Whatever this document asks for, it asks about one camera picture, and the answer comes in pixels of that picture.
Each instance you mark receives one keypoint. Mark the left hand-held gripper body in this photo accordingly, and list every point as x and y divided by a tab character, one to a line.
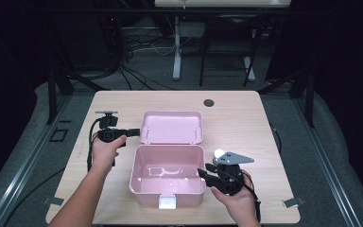
108	134

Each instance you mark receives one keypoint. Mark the black table grommet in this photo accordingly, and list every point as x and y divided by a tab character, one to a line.
208	102

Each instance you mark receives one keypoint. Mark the small white-capped bottle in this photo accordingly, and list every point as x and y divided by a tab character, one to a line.
218	153

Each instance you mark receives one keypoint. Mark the white desk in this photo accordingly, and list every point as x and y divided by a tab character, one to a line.
177	47

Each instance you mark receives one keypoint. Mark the black metal stand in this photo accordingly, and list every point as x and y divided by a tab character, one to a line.
52	94
310	101

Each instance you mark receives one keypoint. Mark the black chair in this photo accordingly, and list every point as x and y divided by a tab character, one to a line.
230	47

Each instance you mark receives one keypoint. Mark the person's left hand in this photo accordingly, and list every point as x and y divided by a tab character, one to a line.
104	156

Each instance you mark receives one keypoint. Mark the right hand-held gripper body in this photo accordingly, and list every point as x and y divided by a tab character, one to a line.
230	181

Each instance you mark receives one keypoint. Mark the pink storage box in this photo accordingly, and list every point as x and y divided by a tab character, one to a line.
170	129

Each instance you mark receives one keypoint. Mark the person's right hand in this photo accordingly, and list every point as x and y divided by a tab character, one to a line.
241	206

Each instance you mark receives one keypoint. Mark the aluminium rail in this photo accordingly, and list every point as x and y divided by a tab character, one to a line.
327	170
28	160

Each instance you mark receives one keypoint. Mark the grey metal bracket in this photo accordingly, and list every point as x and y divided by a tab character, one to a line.
293	201
53	201

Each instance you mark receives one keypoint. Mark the black metal crossbar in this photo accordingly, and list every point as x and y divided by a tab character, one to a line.
138	12

